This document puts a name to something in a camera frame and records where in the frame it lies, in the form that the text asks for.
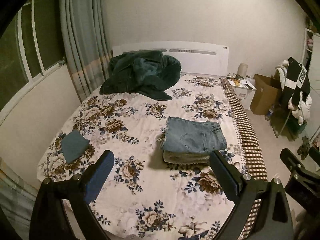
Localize white wardrobe shelving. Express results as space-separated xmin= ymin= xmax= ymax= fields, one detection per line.
xmin=302 ymin=16 xmax=319 ymax=141

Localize white bedside table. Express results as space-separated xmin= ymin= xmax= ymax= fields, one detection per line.
xmin=227 ymin=76 xmax=257 ymax=110

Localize chair piled with clothes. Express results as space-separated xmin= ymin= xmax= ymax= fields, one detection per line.
xmin=271 ymin=57 xmax=312 ymax=138

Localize striped cloth lower left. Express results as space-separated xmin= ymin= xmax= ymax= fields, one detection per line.
xmin=1 ymin=160 xmax=38 ymax=239

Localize plastic water bottle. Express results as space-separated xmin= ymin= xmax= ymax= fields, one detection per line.
xmin=265 ymin=105 xmax=274 ymax=121

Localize blue denim shorts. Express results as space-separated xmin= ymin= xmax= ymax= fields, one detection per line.
xmin=161 ymin=117 xmax=227 ymax=154

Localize window with white frame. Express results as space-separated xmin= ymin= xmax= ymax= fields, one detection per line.
xmin=1 ymin=0 xmax=65 ymax=109

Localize beige cylindrical lamp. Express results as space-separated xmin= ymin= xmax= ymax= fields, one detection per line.
xmin=236 ymin=63 xmax=248 ymax=79

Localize brown cardboard box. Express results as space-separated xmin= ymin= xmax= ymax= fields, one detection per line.
xmin=250 ymin=74 xmax=282 ymax=115

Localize dark green velvet coat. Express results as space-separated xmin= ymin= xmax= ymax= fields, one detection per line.
xmin=99 ymin=50 xmax=181 ymax=101

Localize dark shoes by wardrobe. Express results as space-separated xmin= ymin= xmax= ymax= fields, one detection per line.
xmin=297 ymin=137 xmax=310 ymax=160

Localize white bed headboard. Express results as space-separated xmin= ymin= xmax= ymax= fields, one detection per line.
xmin=112 ymin=41 xmax=229 ymax=76

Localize floral bed blanket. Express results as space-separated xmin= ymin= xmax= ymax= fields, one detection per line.
xmin=37 ymin=75 xmax=245 ymax=239

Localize black white sweater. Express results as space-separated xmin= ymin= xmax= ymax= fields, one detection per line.
xmin=280 ymin=57 xmax=310 ymax=107

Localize brown checkered bed sheet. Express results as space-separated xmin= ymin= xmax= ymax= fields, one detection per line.
xmin=220 ymin=77 xmax=268 ymax=240

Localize small folded teal cloth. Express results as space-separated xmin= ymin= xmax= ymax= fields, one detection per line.
xmin=61 ymin=129 xmax=89 ymax=164

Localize green striped curtain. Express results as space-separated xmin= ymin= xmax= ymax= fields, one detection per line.
xmin=60 ymin=0 xmax=111 ymax=101

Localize grey fleece folded garment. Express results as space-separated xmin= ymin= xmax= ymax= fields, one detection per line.
xmin=163 ymin=150 xmax=210 ymax=165

